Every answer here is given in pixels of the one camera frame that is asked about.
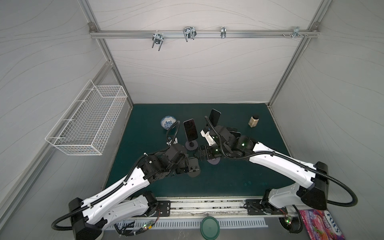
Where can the black round fan floor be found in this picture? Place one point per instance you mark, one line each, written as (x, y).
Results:
(293, 225)

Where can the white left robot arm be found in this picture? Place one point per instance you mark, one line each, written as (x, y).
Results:
(90, 217)

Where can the metal clamp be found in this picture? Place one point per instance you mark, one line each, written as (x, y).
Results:
(157, 39)
(189, 33)

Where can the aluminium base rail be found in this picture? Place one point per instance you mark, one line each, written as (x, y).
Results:
(188, 213)

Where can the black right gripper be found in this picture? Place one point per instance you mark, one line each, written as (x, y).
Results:
(206, 151)

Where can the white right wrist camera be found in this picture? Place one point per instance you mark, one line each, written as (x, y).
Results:
(208, 137)

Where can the metal clamp left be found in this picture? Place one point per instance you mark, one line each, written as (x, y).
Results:
(157, 39)

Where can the phone on horizontal stand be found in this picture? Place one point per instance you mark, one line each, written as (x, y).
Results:
(235, 134)

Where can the aluminium overhead rail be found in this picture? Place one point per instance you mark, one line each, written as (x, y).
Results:
(201, 34)

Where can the metal clamp middle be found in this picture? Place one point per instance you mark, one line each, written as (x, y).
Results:
(189, 33)

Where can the metal bracket right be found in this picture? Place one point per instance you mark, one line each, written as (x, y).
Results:
(296, 33)

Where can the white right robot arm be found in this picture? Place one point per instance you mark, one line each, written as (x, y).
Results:
(309, 189)

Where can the grey phone stand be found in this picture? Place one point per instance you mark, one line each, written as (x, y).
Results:
(214, 161)
(191, 145)
(195, 169)

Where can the grey phone stand left front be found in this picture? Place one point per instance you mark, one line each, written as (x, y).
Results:
(195, 169)

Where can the purple candy bag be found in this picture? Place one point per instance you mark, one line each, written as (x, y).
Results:
(320, 225)

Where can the white wire basket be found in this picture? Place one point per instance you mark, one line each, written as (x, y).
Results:
(85, 127)

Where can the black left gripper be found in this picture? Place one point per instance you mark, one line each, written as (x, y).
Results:
(184, 162)

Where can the green round lid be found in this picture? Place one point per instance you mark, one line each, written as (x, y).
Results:
(210, 228)

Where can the grey phone stand middle back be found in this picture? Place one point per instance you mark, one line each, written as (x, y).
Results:
(191, 145)

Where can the blue white ceramic bowl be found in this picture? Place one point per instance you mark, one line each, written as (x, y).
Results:
(167, 122)

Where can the grey phone stand right front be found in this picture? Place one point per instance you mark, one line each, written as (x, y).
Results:
(214, 161)

